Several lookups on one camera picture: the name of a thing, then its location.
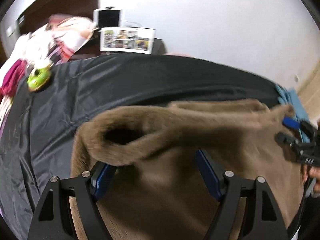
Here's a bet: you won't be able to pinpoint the white tablet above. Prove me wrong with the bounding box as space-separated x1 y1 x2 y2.
94 7 123 29

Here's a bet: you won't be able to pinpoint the person's right hand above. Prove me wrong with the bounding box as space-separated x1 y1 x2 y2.
309 167 320 193

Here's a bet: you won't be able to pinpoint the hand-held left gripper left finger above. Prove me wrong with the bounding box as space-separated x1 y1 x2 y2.
30 161 117 240

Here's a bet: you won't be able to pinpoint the black bed cover sheet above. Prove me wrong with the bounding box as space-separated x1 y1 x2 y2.
0 52 283 240

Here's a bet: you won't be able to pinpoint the pinkish red garment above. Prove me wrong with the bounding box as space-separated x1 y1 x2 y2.
0 59 27 97

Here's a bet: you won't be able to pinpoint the dark wooden headboard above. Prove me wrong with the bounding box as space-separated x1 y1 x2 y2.
15 0 100 38

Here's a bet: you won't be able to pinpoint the brown fleece sweater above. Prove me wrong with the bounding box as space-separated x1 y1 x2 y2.
70 99 307 240

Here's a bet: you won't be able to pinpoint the white floral quilt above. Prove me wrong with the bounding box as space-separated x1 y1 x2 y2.
10 31 54 67

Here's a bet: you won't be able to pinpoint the beige curtain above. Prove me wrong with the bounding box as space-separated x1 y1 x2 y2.
297 72 320 120

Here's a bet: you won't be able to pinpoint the pink striped pillow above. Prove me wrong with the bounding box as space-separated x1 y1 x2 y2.
47 14 99 63

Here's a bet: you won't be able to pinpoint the green plastic toy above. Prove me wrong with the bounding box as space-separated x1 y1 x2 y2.
26 64 52 92

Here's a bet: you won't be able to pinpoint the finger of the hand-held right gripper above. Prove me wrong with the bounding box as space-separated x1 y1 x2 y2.
274 131 302 157
282 116 319 142

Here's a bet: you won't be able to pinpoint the blue fleece garment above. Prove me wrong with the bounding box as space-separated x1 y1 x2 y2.
275 85 309 143

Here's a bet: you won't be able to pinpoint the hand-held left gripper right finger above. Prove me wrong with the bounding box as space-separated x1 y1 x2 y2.
195 149 288 240

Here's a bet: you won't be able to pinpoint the photo collage frame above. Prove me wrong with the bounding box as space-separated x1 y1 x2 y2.
100 27 156 55

